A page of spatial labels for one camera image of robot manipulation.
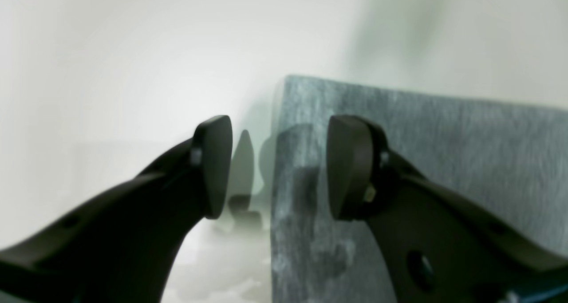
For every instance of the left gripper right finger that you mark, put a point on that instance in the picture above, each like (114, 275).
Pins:
(438, 246)

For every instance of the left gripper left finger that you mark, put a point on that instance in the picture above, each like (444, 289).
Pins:
(120, 246)

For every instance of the grey T-shirt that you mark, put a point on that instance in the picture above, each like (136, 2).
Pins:
(509, 159)

